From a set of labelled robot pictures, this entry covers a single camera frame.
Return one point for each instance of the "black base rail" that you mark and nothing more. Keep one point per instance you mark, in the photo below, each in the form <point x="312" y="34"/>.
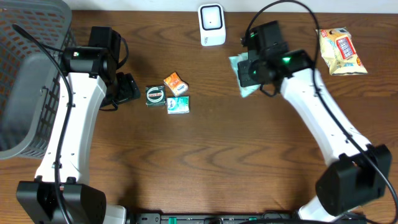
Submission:
<point x="216" y="218"/>

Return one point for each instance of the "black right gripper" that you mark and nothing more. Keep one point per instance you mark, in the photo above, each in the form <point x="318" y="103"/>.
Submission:
<point x="244" y="78"/>

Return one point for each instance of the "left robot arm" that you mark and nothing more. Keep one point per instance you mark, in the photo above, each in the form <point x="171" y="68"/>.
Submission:
<point x="92" y="81"/>

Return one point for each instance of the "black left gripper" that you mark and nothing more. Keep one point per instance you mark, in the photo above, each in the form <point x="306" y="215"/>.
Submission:
<point x="127" y="88"/>

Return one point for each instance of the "white teal Kleenex tissue pack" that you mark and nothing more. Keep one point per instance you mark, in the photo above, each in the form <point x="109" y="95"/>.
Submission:
<point x="178" y="105"/>

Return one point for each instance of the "white barcode scanner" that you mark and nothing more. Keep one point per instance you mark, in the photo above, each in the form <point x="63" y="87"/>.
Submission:
<point x="212" y="25"/>

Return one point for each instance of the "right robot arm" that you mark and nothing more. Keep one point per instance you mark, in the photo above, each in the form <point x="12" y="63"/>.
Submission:
<point x="356" y="170"/>

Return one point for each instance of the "grey plastic mesh basket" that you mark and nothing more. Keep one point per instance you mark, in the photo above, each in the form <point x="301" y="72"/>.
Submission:
<point x="30" y="83"/>

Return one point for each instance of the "mint green tissue pack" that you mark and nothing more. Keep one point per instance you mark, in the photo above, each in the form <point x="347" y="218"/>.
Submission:
<point x="234" y="60"/>

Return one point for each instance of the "small orange snack packet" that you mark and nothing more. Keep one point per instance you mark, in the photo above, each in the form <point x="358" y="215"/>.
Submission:
<point x="176" y="84"/>

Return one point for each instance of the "yellow orange snack bag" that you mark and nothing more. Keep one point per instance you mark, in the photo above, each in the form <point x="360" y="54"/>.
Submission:
<point x="339" y="53"/>

